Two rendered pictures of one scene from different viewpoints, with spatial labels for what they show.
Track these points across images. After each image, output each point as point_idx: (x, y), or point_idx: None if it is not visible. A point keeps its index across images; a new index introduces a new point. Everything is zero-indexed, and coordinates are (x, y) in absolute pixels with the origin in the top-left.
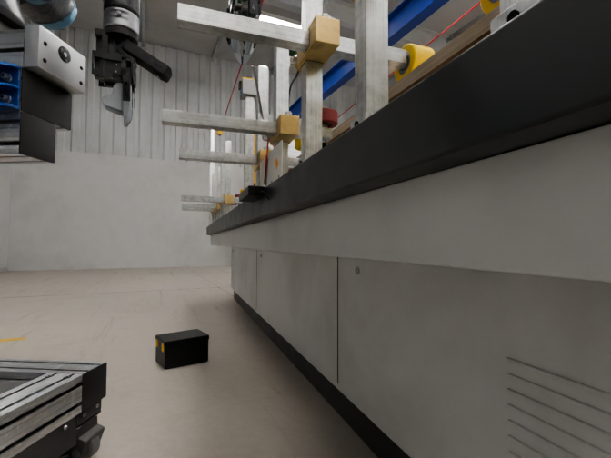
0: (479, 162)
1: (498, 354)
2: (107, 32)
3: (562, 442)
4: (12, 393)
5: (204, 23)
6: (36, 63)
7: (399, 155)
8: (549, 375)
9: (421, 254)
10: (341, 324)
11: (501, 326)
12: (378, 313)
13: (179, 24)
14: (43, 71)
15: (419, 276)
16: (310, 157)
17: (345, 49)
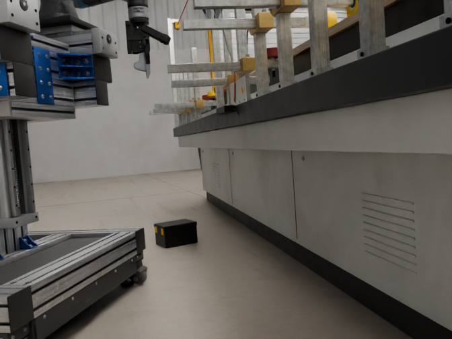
0: (314, 113)
1: (359, 192)
2: (132, 22)
3: (377, 223)
4: (105, 239)
5: (197, 27)
6: (100, 50)
7: (290, 109)
8: (372, 196)
9: (304, 146)
10: (296, 198)
11: (360, 178)
12: (315, 183)
13: (184, 29)
14: (102, 54)
15: (331, 157)
16: (261, 96)
17: None
